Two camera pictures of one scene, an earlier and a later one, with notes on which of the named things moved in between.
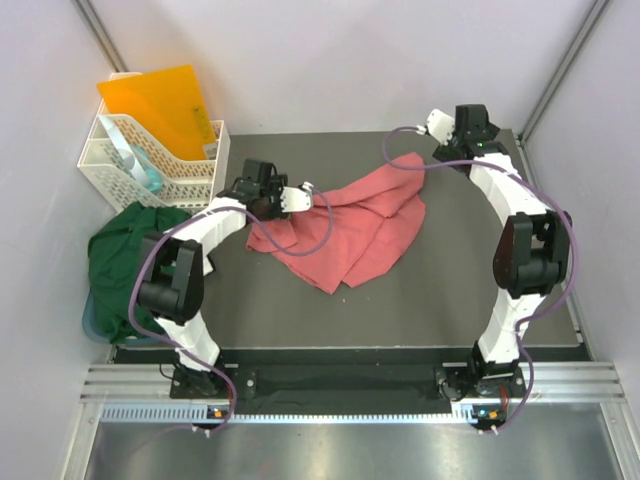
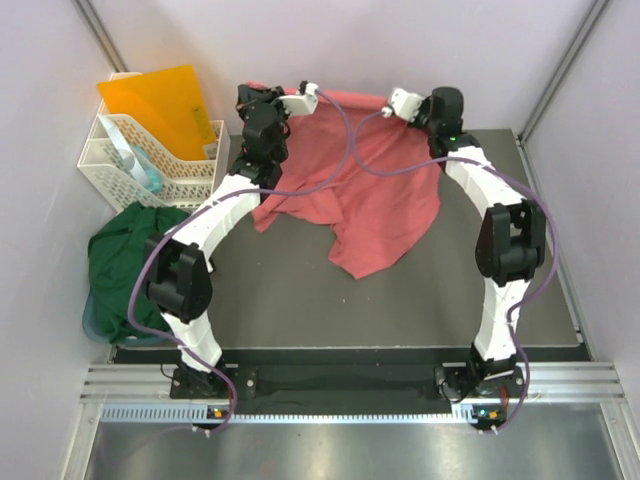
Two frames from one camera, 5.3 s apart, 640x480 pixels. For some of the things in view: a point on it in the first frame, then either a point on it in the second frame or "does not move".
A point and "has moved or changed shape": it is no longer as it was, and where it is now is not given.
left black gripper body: x=272 y=206 -> x=273 y=93
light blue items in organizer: x=133 y=158 does not move
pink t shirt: x=378 y=219 has moved or changed shape
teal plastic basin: x=91 y=332 does not move
